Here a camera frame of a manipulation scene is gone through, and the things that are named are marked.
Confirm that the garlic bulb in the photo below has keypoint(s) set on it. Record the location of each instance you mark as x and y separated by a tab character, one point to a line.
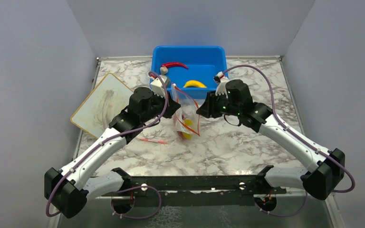
163	70

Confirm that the white board with wooden frame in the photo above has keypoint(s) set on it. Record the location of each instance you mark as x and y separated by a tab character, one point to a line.
109	97

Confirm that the blue plastic bin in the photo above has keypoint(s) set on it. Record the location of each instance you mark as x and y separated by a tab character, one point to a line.
203	63

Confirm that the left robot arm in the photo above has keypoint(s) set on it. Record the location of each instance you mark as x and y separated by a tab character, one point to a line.
71	187

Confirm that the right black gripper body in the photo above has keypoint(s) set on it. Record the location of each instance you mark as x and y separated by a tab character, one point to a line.
218	105

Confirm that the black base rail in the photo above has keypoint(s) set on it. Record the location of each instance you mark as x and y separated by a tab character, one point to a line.
187	191

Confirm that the clear zip bag orange zipper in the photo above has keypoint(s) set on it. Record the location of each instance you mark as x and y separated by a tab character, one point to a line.
187	111

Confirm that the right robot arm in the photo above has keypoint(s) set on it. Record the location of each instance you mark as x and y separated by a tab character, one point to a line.
322	168

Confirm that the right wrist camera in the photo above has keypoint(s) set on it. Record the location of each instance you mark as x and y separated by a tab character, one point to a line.
221	81

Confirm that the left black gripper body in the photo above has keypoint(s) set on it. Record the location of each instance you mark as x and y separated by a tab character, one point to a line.
158	106

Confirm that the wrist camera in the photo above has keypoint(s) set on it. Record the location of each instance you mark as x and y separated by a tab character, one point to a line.
221	81
157	85

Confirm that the red chili pepper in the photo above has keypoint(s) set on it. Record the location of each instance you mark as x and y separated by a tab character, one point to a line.
173	64

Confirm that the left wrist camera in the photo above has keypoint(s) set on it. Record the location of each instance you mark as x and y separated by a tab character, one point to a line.
157	85

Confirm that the red pen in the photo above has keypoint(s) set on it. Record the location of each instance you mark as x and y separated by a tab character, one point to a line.
152	141

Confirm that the yellow green starfruit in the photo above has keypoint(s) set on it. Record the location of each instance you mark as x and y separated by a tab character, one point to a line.
187	133

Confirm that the yellow banana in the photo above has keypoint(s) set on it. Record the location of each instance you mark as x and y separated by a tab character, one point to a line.
194	84

